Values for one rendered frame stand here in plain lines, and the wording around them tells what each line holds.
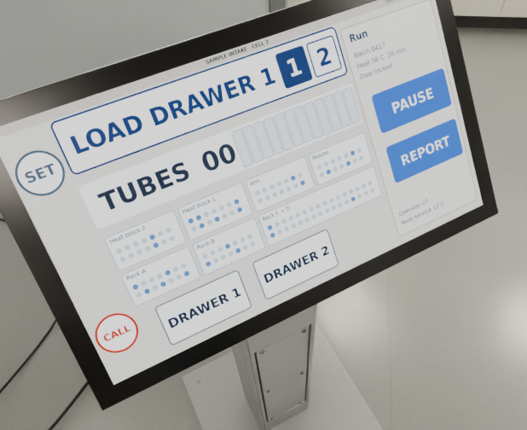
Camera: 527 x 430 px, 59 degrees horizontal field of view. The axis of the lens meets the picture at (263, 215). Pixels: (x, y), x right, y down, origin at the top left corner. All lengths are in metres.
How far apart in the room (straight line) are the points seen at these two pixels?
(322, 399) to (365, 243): 0.96
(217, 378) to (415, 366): 0.61
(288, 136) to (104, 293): 0.24
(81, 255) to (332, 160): 0.28
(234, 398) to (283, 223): 1.02
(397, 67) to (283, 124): 0.15
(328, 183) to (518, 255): 1.42
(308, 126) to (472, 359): 1.24
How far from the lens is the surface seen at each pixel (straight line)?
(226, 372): 1.50
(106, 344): 0.51
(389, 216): 0.56
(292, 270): 0.52
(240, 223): 0.49
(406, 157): 0.57
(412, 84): 0.57
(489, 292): 1.77
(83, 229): 0.47
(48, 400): 1.68
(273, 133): 0.49
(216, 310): 0.51
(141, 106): 0.47
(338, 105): 0.52
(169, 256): 0.48
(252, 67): 0.49
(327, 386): 1.48
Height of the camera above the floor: 1.45
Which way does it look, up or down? 53 degrees down
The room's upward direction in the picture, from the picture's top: 5 degrees counter-clockwise
